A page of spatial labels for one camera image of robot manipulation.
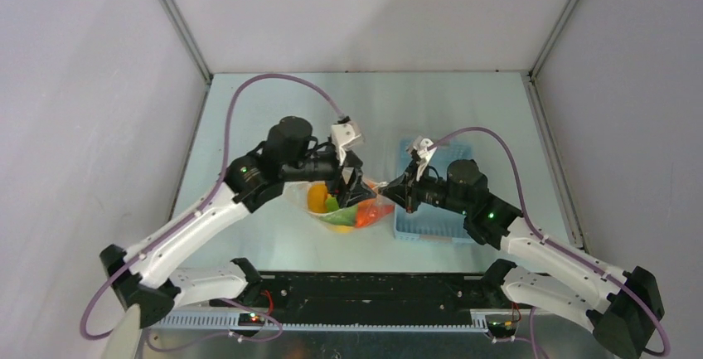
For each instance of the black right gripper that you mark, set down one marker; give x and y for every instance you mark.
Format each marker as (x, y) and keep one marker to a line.
(413, 186)

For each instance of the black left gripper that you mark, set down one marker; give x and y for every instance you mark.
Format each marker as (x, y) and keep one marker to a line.
(355, 190)

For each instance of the green pepper stem piece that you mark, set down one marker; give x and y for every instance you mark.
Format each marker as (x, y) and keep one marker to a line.
(339, 216)

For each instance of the orange yellow bell pepper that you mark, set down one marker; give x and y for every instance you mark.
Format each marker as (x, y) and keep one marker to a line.
(317, 196)

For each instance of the yellow lemon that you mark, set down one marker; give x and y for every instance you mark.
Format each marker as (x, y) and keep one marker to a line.
(341, 229)

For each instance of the clear dotted zip top bag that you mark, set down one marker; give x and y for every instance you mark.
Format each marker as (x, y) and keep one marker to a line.
(296, 193)

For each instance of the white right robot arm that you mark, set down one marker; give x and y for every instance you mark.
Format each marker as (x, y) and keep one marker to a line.
(621, 309)

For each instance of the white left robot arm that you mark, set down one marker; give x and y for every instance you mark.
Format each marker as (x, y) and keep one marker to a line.
(149, 275)

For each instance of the light blue plastic basket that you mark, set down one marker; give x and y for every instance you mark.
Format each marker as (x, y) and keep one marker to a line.
(430, 223)

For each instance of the left circuit board with leds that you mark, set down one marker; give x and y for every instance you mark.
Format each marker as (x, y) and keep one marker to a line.
(251, 319)

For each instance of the circuit board with leds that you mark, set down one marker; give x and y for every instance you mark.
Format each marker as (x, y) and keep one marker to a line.
(502, 331)
(251, 319)

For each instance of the right circuit board with leds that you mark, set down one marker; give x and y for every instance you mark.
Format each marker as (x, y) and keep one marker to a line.
(502, 331)

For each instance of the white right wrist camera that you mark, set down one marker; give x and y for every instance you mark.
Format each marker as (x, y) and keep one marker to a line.
(421, 151)

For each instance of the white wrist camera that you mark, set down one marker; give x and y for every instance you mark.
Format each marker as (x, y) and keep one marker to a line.
(345, 134)
(421, 151)

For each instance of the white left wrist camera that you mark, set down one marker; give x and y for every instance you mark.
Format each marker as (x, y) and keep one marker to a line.
(345, 134)

